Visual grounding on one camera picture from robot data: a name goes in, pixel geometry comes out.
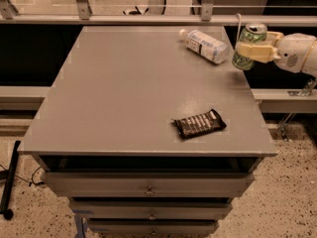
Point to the clear plastic water bottle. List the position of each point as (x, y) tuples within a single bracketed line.
[(205, 45)]

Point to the grey drawer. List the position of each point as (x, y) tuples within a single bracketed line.
[(152, 227), (152, 210), (147, 185)]

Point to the black snack bar wrapper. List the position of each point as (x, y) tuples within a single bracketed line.
[(200, 124)]

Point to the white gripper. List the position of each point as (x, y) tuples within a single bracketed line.
[(290, 52)]

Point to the top grey drawer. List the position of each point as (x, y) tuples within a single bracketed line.
[(147, 185)]

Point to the grey drawer cabinet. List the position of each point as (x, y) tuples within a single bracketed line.
[(112, 107)]

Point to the bottom grey drawer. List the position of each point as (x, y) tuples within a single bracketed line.
[(152, 227)]

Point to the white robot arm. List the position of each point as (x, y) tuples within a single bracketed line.
[(295, 52)]

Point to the metal railing frame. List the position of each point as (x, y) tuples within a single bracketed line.
[(159, 12)]

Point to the green soda can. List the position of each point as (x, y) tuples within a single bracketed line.
[(252, 33)]

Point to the black pole stand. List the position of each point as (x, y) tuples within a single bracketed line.
[(8, 176)]

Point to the middle grey drawer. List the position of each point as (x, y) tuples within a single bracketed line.
[(152, 210)]

